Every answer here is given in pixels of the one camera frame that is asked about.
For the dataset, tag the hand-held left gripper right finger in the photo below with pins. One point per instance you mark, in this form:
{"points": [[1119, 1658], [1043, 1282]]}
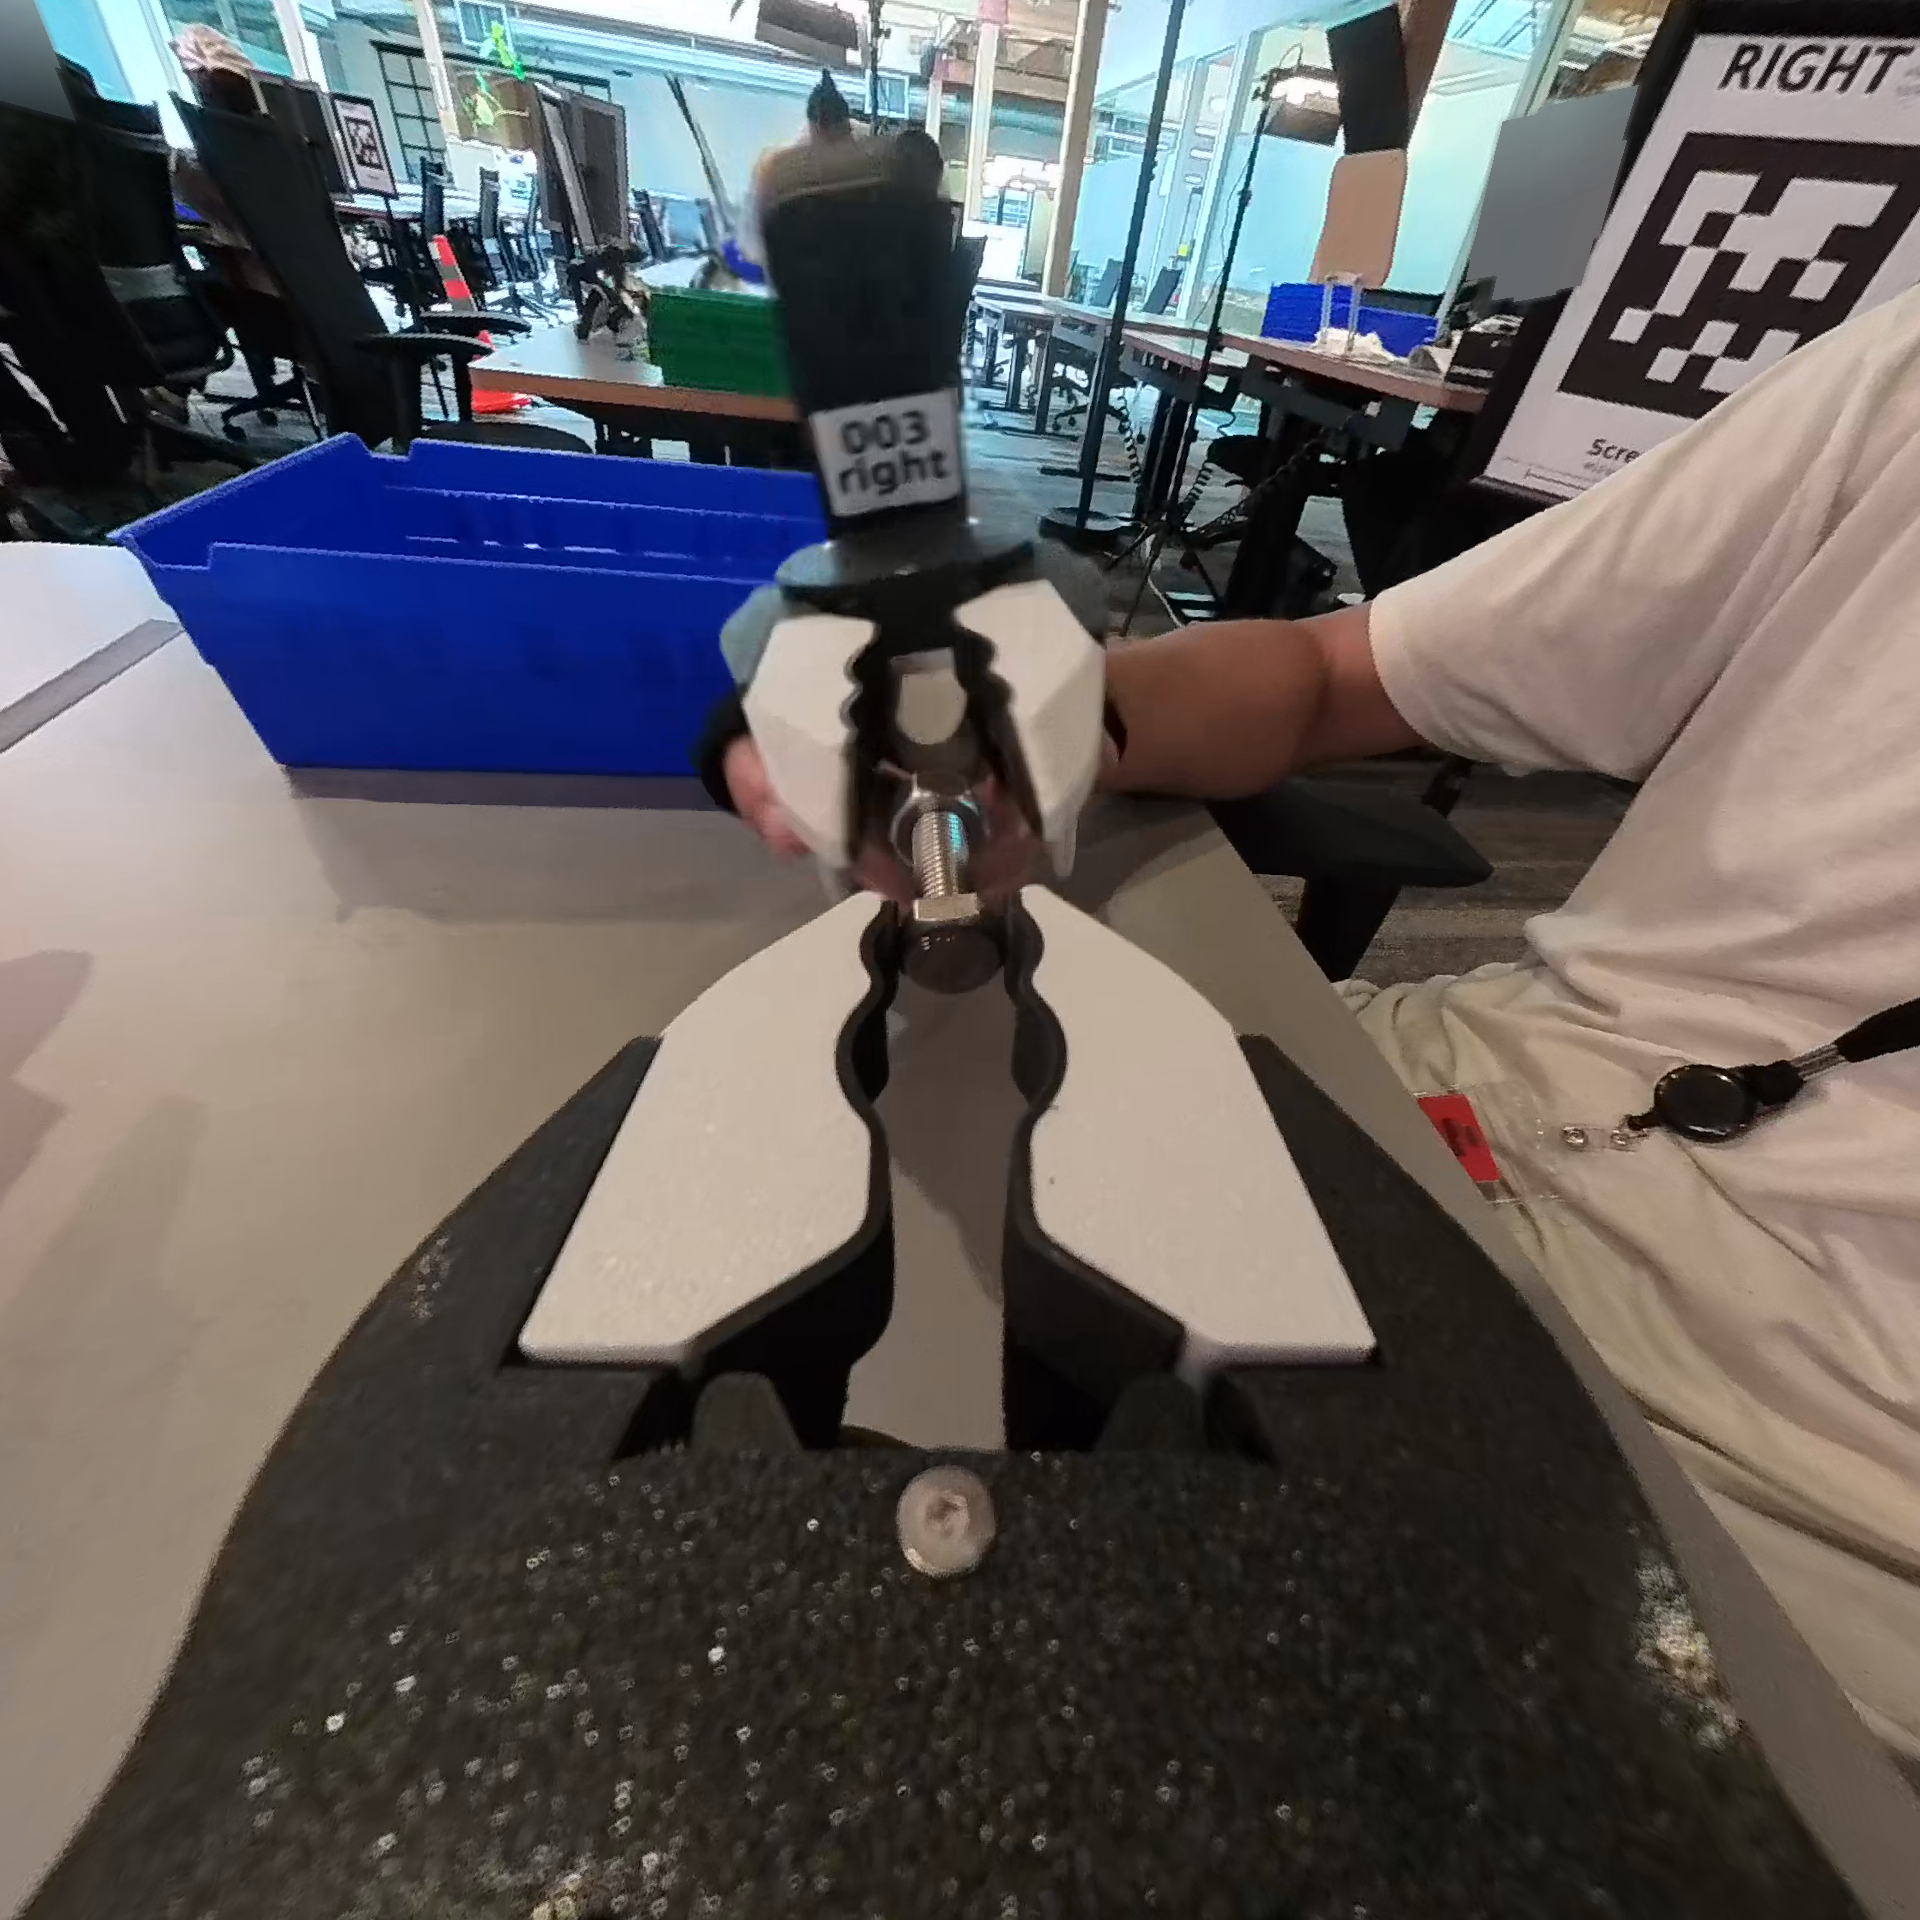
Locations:
{"points": [[1185, 1170]]}

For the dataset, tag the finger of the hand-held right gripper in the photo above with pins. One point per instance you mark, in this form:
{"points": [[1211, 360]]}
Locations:
{"points": [[1059, 690], [802, 721]]}

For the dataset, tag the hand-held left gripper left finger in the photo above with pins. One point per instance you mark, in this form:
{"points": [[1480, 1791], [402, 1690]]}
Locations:
{"points": [[705, 1170]]}

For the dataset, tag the steel hex bolt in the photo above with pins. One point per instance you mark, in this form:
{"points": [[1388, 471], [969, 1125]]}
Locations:
{"points": [[944, 869]]}

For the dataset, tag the blue plastic bin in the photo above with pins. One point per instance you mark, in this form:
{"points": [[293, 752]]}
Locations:
{"points": [[1306, 315], [450, 675]]}

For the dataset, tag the person's right forearm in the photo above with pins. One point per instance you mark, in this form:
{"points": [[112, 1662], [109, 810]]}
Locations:
{"points": [[1243, 704]]}

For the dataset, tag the person's right hand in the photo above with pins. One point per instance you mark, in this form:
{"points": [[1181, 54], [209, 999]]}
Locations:
{"points": [[756, 797]]}

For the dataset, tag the green plastic bin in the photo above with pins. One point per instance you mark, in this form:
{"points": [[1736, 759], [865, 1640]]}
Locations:
{"points": [[721, 346]]}

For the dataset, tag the black floor lamp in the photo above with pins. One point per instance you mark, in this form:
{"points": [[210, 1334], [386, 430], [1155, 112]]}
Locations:
{"points": [[1084, 522]]}

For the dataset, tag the red clip tag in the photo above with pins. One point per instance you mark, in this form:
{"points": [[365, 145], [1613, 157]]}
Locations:
{"points": [[1458, 1142]]}

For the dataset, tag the wooden desk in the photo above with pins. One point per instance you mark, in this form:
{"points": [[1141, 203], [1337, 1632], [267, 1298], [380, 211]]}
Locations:
{"points": [[600, 368], [1319, 368]]}

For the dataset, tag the black monitor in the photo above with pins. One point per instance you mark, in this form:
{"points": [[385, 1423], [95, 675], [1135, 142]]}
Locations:
{"points": [[592, 165]]}

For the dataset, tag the orange traffic cone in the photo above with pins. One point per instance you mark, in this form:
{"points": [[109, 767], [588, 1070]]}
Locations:
{"points": [[456, 277]]}

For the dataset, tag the black office chair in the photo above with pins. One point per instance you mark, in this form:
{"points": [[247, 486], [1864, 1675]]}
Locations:
{"points": [[89, 301], [299, 254]]}

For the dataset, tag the person in white shirt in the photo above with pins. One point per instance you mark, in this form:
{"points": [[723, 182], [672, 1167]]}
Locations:
{"points": [[1724, 751]]}

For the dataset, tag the framed marker sign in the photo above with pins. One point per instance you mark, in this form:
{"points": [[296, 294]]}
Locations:
{"points": [[1724, 270]]}

